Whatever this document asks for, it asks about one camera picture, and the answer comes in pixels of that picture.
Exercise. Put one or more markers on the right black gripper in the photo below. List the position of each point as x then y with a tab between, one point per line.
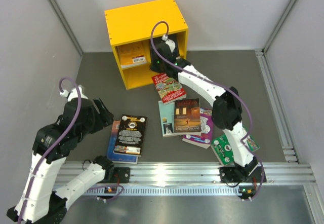
154	67

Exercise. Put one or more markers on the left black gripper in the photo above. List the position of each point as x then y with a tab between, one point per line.
104	118

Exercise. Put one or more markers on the orange Roald Dahl book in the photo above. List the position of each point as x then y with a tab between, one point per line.
131	55

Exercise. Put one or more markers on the red treehouse book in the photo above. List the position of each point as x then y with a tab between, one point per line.
168	88

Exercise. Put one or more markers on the brown Edward Tulane book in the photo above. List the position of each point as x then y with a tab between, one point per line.
187	117

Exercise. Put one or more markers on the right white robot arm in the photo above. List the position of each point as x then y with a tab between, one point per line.
226	105

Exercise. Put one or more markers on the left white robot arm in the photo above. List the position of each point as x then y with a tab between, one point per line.
40	203

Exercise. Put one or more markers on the black cover book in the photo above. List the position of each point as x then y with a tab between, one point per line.
130	135

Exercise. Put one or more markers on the light teal cover book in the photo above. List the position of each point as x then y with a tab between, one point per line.
166	112

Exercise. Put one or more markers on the purple cartoon cover book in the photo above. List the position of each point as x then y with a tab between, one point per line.
203	140

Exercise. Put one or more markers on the green cover book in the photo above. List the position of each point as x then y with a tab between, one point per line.
223	151

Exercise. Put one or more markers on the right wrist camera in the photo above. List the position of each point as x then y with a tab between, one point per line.
170	43

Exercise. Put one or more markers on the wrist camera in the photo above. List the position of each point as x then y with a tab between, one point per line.
170	43
73	93

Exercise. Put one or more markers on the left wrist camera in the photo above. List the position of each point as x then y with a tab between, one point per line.
73	93

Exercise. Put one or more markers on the aluminium mounting rail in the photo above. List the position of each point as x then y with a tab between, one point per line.
202	179

